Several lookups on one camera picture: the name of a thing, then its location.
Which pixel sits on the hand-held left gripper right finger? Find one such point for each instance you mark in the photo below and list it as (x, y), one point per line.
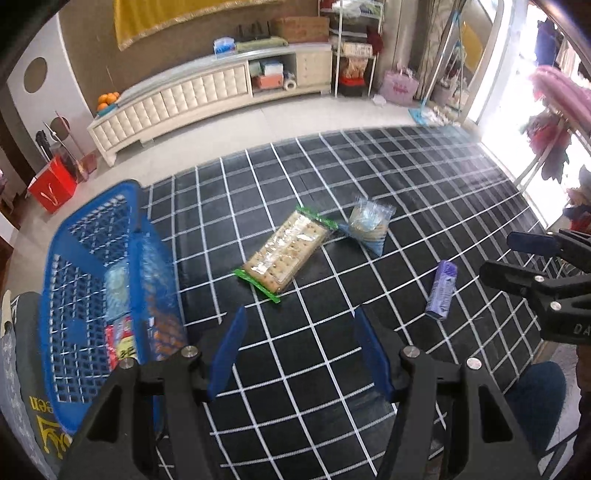
(375, 355)

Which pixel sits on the clear blue-edged snack packet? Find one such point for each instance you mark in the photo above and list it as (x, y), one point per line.
(367, 221)

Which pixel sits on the blue plastic mesh basket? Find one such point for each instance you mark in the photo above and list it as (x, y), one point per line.
(74, 295)

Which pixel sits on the red hanging garment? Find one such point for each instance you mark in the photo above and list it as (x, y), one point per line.
(547, 138)

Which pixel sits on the dark red cloth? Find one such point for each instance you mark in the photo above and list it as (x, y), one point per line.
(376, 40)

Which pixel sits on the grey patterned curtain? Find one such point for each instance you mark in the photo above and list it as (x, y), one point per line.
(436, 41)

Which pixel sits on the printed snack bag in rack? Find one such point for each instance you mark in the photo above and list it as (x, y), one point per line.
(356, 68)

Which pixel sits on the pink hanging cloth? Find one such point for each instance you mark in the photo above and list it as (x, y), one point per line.
(561, 87)

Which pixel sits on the yellow hanging cloth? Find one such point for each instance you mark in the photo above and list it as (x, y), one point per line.
(470, 44)

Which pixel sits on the orange box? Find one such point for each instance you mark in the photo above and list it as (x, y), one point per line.
(268, 82)

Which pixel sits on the pile of oranges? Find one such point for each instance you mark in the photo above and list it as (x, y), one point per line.
(108, 100)

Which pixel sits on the yellow wall banner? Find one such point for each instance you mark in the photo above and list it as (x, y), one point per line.
(194, 21)

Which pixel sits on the black umbrella bundle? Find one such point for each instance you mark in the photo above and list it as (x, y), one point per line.
(46, 145)

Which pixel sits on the black white checked blanket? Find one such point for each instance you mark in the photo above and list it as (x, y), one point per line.
(300, 350)

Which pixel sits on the blue mop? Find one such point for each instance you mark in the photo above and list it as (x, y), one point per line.
(422, 115)

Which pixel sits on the blue tissue box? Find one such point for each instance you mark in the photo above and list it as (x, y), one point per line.
(225, 46)

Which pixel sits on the yellow and red pouch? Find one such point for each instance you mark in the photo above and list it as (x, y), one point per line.
(123, 348)

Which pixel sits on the red floor box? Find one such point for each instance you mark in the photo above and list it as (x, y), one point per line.
(53, 184)

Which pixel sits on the white paper roll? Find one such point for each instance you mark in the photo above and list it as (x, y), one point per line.
(290, 84)

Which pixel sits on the green folded cloth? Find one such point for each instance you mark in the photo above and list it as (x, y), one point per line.
(261, 45)

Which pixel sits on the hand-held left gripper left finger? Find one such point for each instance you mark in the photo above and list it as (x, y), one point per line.
(226, 355)

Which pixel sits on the purple snack packet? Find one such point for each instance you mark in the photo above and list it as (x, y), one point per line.
(441, 290)

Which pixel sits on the cream padded low cabinet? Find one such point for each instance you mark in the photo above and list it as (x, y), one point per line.
(194, 101)

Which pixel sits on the white metal shelf rack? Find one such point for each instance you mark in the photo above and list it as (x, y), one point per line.
(358, 50)

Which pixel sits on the large green-ended cracker pack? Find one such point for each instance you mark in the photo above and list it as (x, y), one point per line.
(286, 249)

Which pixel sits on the red box in rack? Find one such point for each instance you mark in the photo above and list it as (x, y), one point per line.
(353, 86)

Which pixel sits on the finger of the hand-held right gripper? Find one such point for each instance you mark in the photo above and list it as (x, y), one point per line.
(545, 300)
(531, 242)

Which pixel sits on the person's leg in jeans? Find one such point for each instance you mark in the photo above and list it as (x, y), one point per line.
(535, 397)

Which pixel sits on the pink gift bag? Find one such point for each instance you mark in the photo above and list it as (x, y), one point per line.
(400, 85)

